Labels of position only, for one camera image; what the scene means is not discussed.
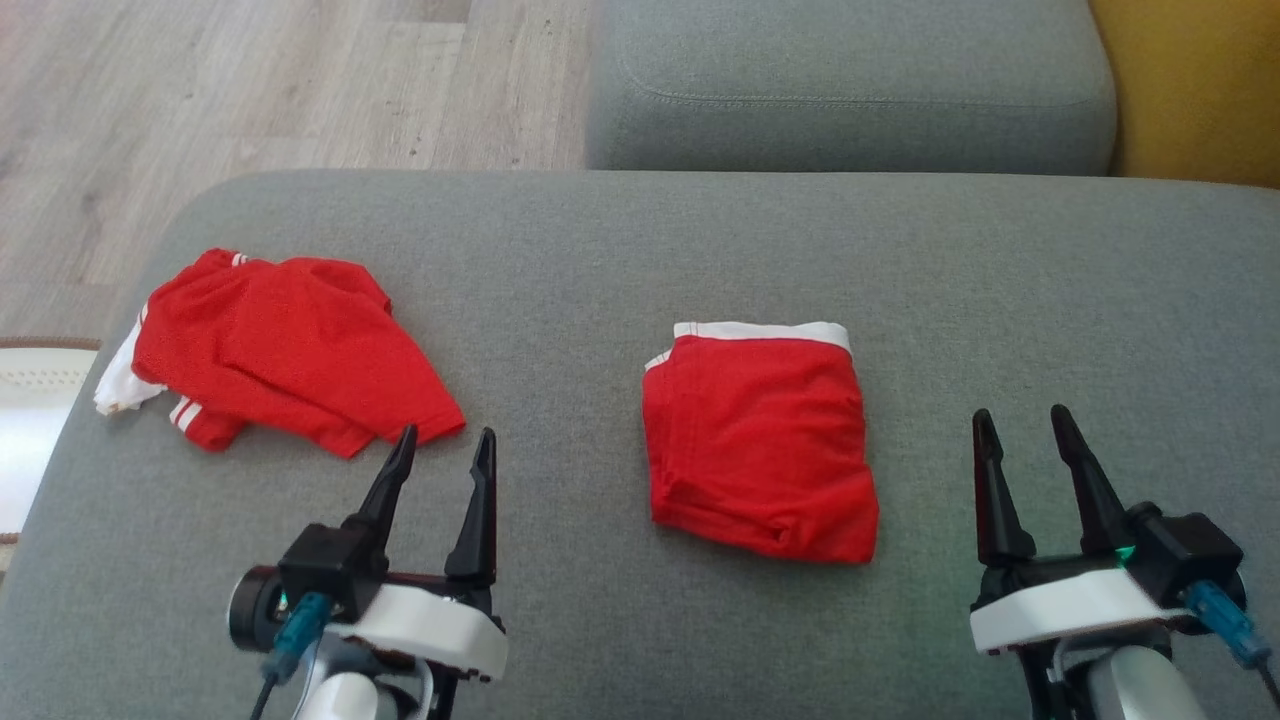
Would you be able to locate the red shirt with white stripes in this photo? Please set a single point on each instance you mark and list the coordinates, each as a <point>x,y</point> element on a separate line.
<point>300,350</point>

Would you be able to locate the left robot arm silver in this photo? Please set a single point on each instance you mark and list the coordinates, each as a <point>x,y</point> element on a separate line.
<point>345,695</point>

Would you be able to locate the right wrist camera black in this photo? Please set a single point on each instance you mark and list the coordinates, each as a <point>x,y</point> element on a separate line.
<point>1190,555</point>

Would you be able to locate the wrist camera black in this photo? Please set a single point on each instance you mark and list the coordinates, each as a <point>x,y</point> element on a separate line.
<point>1190,555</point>
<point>325,565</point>

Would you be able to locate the grey sofa seat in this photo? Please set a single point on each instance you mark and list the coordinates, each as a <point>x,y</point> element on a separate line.
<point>640,260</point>

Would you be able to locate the red shorts white waistband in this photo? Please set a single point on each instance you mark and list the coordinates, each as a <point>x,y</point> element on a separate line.
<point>760,440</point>

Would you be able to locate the grey sofa cushion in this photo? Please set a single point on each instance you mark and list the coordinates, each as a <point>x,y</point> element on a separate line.
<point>850,80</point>

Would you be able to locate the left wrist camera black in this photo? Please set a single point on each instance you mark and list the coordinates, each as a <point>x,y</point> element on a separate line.
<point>325,565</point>

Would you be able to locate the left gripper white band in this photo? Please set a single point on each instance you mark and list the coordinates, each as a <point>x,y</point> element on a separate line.
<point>430,625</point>

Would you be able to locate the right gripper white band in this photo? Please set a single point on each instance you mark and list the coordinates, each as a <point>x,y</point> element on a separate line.
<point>1070,605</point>

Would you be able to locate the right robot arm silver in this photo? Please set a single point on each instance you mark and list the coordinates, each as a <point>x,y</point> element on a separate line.
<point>1140,690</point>

